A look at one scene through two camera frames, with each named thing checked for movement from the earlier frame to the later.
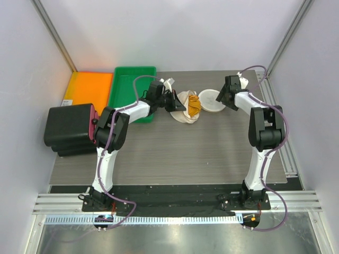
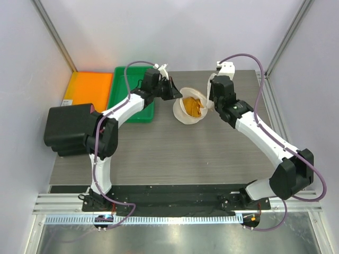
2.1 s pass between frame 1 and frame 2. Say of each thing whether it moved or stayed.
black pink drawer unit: stayed
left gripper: moved
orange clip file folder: stayed
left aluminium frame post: stayed
